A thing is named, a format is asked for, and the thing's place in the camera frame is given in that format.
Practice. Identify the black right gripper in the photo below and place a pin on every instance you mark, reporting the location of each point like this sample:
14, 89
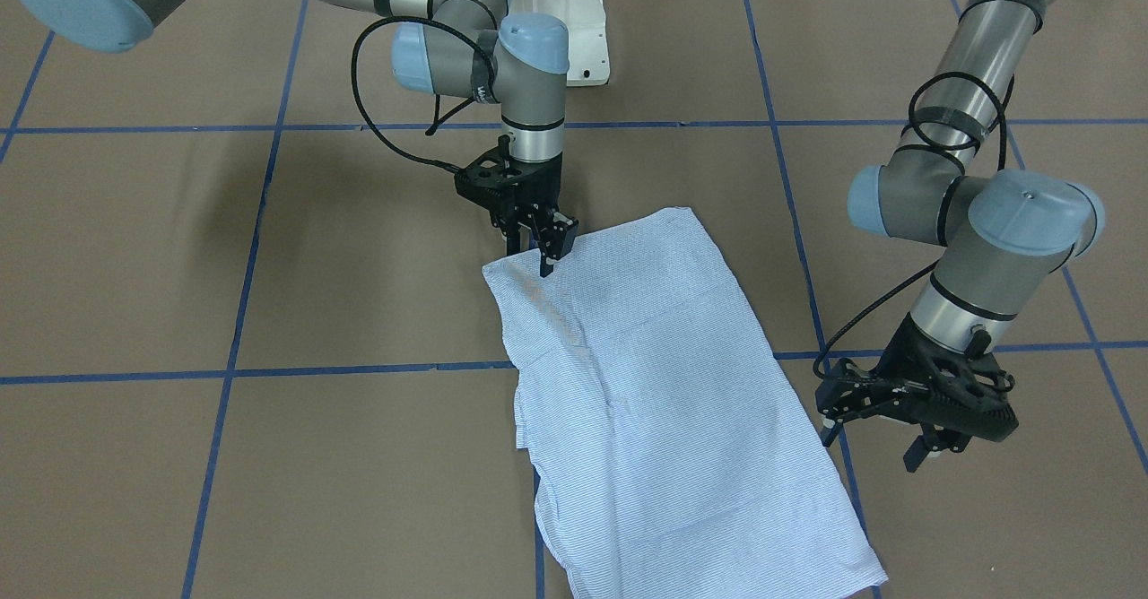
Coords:
541, 185

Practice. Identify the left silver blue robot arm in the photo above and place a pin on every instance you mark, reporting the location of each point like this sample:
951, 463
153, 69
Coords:
1002, 231

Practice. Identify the blue striped button shirt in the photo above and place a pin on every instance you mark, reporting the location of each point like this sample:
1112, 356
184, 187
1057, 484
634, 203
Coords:
675, 458

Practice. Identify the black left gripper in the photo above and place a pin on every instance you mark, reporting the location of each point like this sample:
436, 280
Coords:
863, 396

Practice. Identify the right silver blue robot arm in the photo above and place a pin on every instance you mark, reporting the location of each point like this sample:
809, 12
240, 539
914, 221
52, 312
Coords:
479, 51

